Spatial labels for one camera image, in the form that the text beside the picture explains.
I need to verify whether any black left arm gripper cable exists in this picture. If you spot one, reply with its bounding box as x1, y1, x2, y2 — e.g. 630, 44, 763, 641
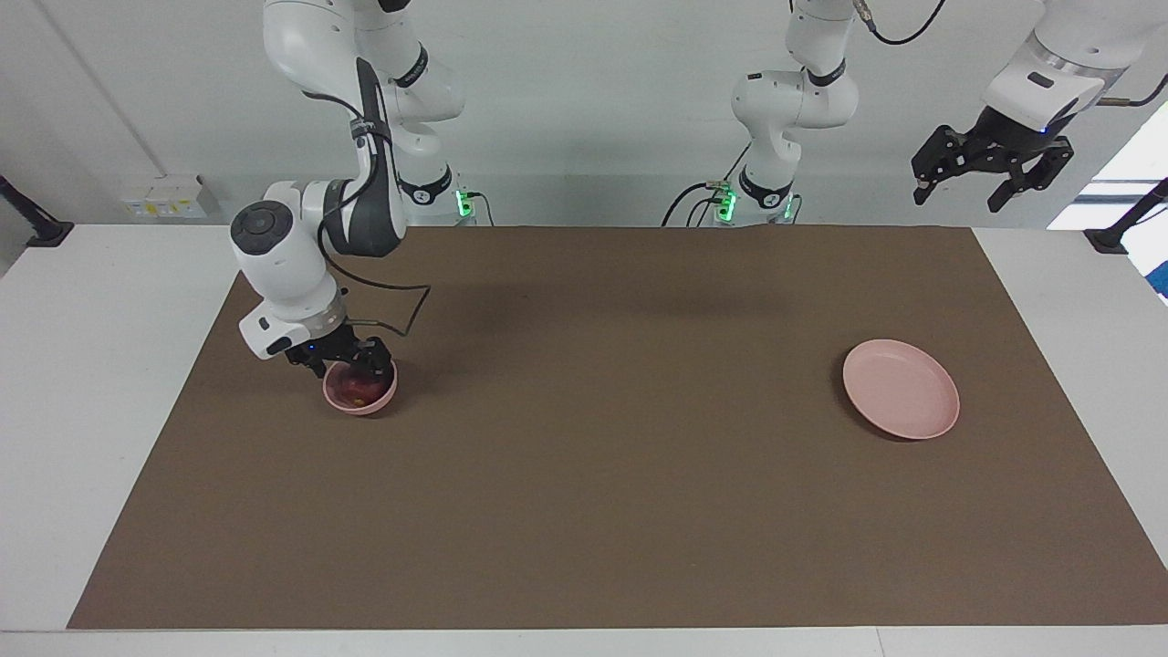
853, 0, 1168, 108

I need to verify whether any brown table mat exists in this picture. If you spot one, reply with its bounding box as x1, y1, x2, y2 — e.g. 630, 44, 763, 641
67, 225, 1168, 631

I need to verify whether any pink bowl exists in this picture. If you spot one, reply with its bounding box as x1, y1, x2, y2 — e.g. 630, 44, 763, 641
322, 358, 399, 417

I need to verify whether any black clamp mount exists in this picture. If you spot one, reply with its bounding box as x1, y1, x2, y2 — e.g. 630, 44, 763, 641
1084, 178, 1168, 255
0, 173, 76, 249

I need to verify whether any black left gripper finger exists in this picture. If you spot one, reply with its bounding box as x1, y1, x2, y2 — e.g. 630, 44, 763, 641
988, 141, 1075, 214
912, 126, 977, 205

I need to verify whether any pink plate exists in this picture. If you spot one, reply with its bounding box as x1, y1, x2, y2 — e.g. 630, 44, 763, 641
842, 339, 961, 441

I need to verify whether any white wall socket box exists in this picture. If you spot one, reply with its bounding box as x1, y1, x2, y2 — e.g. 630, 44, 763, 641
119, 175, 220, 220

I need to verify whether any dark red apple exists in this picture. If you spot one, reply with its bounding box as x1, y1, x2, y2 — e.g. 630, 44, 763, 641
330, 365, 389, 409

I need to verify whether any black right arm gripper cable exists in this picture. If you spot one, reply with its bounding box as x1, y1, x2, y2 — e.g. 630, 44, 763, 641
301, 87, 432, 340

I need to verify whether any black arm gripper cable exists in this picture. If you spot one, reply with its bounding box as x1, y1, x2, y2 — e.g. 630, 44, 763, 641
853, 0, 1168, 108
301, 87, 432, 340

